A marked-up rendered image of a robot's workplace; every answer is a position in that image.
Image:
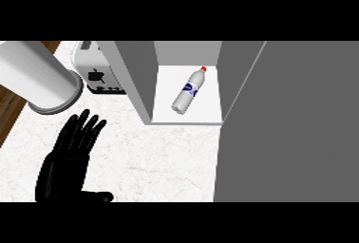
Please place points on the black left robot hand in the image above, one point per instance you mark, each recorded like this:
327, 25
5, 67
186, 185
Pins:
65, 164

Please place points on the clear water bottle red cap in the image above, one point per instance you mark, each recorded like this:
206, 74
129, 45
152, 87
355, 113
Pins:
188, 91

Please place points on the grey open cabinet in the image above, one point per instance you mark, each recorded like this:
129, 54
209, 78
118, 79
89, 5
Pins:
186, 85

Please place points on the dark grey cabinet door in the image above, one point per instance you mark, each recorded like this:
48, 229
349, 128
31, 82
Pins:
290, 126

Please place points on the white cylindrical canister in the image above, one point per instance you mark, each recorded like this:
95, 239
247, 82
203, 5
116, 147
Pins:
37, 76

